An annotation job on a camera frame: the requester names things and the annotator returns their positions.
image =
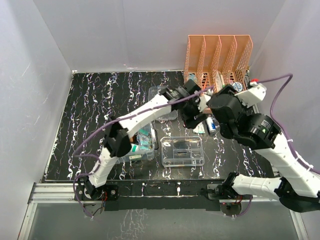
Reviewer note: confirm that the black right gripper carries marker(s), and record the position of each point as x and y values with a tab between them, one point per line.
228	89

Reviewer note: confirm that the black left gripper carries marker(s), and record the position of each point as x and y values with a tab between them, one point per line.
189	121

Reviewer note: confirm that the white teal dressing packet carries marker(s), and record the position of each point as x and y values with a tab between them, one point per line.
199	129

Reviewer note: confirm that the white blue bandage roll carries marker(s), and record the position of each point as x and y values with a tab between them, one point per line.
210	125

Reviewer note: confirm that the clear divider tray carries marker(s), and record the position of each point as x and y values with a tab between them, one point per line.
182	151

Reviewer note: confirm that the teal tape packet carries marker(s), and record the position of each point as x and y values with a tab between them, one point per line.
144	137

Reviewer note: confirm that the clear plastic medicine box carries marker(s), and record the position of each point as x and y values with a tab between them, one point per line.
146	152

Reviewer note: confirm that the white green-label bottle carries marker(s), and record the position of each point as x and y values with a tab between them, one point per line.
134	148

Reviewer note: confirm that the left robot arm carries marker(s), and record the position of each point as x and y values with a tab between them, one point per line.
119	131

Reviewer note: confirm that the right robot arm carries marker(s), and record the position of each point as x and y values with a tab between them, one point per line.
297	187

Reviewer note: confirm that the round blue patterned tin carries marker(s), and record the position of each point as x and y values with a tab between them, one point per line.
238	86

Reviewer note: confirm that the white marker pen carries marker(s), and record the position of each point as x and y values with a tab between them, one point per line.
219	81

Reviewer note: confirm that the peach plastic desk organizer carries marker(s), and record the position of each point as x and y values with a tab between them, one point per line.
208	54

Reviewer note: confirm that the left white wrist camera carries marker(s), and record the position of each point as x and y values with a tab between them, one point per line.
203	99

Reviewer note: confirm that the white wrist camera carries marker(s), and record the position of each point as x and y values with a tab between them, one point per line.
203	99
253	95

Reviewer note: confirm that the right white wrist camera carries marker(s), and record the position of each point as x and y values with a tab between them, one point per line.
253	95

